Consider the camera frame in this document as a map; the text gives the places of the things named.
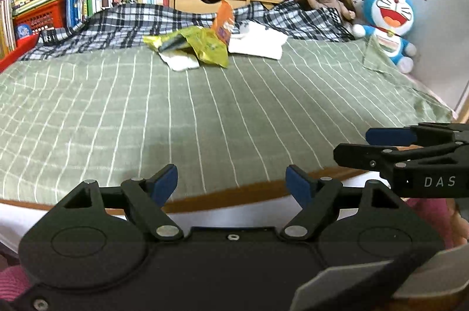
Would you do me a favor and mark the white folded paper towel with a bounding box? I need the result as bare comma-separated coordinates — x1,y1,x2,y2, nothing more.
158,50,200,71
228,22,288,60

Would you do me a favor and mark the black white plaid blanket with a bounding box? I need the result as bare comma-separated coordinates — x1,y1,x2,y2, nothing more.
20,1,356,61

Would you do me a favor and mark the blue round toy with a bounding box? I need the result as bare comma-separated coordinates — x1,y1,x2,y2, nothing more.
15,23,33,41

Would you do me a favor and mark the orange snack packet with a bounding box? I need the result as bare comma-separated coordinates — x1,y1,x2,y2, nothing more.
212,0,235,44

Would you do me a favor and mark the red plastic crate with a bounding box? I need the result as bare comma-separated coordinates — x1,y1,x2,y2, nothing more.
13,0,68,37

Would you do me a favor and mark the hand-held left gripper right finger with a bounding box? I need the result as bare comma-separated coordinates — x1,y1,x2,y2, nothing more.
280,164,404,243

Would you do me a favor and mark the person's pink clothing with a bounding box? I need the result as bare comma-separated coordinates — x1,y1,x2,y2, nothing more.
0,198,469,297

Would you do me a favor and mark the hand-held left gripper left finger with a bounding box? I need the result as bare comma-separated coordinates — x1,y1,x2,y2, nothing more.
55,164,184,243

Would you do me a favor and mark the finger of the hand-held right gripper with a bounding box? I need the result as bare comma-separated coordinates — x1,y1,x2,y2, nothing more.
366,122,469,148
333,142,469,175

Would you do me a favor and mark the row of beige books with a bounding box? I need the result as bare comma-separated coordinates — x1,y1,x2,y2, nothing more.
0,0,17,59

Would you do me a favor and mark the brown bed frame edge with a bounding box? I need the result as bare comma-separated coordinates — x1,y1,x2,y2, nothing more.
161,170,371,214

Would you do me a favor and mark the blue cat plush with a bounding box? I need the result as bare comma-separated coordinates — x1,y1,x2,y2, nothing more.
352,0,417,74

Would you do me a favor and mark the gold green foil bag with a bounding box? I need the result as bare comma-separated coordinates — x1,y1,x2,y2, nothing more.
143,26,230,68

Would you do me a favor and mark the red plastic rail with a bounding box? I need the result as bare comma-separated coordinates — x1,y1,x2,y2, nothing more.
0,33,40,74

